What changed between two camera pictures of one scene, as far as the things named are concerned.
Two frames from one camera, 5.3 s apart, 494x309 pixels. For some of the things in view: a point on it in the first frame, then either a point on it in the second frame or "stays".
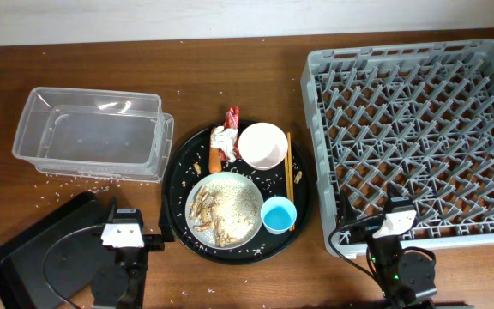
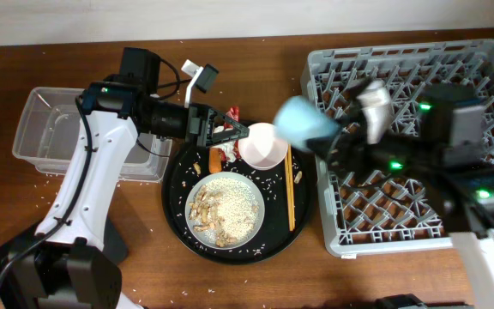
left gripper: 157,243 to 201,117
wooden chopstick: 290,170 stays
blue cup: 278,215 to 299,118
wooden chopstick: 286,170 stays
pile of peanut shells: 203,215 stays
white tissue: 225,139 stays
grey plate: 223,210 stays
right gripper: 346,213 to 347,148
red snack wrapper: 231,120 stays
